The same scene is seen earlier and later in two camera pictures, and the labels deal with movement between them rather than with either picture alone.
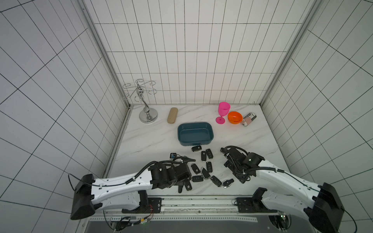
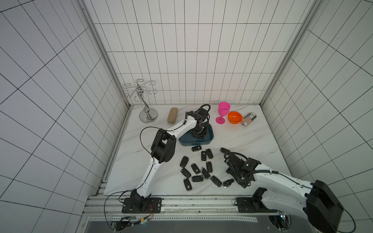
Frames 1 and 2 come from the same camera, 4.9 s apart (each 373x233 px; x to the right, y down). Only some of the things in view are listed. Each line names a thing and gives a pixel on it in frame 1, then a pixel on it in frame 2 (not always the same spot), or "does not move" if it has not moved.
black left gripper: [178, 182] -> [201, 136]
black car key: [223, 150] does not move
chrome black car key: [226, 183] does not move
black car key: [216, 181] does not move
